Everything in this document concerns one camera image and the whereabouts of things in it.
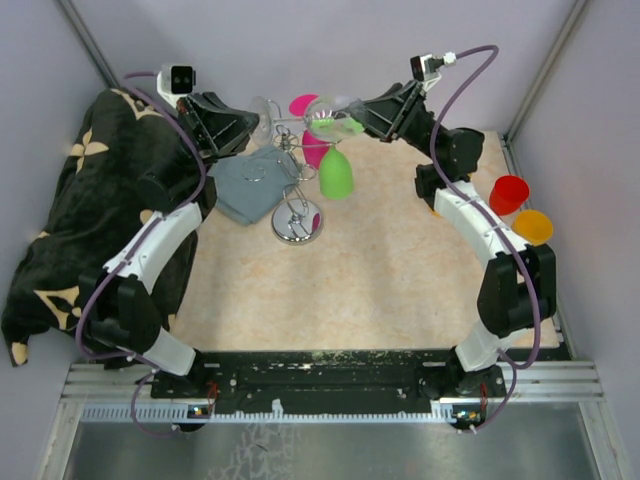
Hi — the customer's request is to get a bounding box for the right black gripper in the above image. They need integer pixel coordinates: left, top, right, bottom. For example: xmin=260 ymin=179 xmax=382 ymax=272
xmin=337 ymin=80 xmax=445 ymax=163

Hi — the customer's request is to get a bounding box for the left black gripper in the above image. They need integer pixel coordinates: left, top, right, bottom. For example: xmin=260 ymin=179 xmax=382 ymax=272
xmin=166 ymin=91 xmax=261 ymax=179

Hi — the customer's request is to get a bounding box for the pink plastic wine glass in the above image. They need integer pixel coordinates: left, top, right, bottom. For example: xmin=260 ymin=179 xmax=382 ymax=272
xmin=289 ymin=94 xmax=330 ymax=170

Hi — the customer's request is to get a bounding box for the green plastic wine glass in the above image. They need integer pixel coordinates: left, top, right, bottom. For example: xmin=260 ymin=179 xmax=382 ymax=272
xmin=311 ymin=117 xmax=359 ymax=199

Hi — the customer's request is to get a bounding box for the red plastic wine glass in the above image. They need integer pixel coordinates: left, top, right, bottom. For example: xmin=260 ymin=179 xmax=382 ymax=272
xmin=489 ymin=175 xmax=530 ymax=216

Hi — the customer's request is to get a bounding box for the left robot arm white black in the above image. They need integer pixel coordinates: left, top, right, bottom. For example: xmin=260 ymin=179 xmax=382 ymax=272
xmin=75 ymin=92 xmax=260 ymax=397

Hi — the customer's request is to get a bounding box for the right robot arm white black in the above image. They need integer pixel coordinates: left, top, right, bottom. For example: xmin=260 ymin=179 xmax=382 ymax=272
xmin=346 ymin=81 xmax=556 ymax=399

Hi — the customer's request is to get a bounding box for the chrome wine glass rack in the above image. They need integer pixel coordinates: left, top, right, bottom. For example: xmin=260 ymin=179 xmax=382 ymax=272
xmin=249 ymin=96 xmax=323 ymax=246

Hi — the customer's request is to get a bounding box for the orange wine glass front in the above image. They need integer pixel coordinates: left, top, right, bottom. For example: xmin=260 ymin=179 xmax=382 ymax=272
xmin=511 ymin=209 xmax=554 ymax=246

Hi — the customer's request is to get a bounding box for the grey folded cloth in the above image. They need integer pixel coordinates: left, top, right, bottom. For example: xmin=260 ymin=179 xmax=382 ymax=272
xmin=208 ymin=146 xmax=297 ymax=226

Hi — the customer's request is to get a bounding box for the black floral blanket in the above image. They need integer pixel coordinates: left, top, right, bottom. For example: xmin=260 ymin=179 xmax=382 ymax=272
xmin=1 ymin=89 xmax=179 ymax=366

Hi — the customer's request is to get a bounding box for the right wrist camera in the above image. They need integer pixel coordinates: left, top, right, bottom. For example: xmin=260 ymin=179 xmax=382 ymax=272
xmin=410 ymin=53 xmax=445 ymax=92

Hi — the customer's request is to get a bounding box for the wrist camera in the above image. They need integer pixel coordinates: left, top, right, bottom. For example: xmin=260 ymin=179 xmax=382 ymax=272
xmin=156 ymin=63 xmax=196 ymax=108
xmin=410 ymin=53 xmax=445 ymax=92

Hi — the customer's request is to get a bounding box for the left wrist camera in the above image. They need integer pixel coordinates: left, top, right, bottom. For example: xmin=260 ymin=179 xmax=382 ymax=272
xmin=156 ymin=63 xmax=196 ymax=108

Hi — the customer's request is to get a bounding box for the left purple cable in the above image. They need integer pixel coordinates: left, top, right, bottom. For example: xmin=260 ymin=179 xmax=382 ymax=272
xmin=74 ymin=72 xmax=209 ymax=441

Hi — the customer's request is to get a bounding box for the purple cable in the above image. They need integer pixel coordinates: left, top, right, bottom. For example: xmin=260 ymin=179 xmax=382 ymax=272
xmin=74 ymin=72 xmax=209 ymax=441
xmin=429 ymin=44 xmax=544 ymax=434

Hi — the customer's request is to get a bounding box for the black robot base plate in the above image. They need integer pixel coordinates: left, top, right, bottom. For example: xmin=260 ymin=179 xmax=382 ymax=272
xmin=151 ymin=349 xmax=506 ymax=415

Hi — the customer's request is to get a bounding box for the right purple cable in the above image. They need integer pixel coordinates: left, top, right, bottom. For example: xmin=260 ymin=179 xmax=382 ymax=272
xmin=429 ymin=44 xmax=544 ymax=434

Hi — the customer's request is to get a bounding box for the white slotted cable duct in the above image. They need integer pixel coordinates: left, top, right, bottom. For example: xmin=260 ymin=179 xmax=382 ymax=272
xmin=79 ymin=402 xmax=459 ymax=424

